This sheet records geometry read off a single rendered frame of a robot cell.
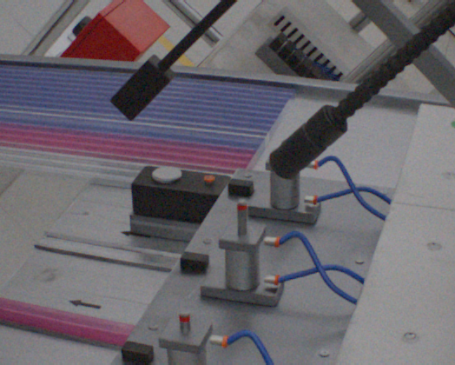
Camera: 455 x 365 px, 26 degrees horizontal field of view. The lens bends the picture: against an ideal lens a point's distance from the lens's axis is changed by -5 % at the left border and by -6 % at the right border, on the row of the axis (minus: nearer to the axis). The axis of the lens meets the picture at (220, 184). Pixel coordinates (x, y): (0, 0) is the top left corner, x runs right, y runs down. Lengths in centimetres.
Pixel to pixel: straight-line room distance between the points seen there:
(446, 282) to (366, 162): 34
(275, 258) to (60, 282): 19
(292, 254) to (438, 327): 15
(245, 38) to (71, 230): 133
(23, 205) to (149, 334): 174
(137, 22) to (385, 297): 102
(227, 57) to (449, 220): 136
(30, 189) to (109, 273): 161
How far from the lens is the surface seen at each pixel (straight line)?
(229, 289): 66
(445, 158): 81
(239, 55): 209
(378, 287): 65
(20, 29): 281
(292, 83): 112
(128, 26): 156
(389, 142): 102
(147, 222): 85
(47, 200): 243
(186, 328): 56
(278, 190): 75
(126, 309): 77
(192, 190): 83
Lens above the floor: 154
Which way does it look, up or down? 32 degrees down
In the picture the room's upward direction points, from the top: 48 degrees clockwise
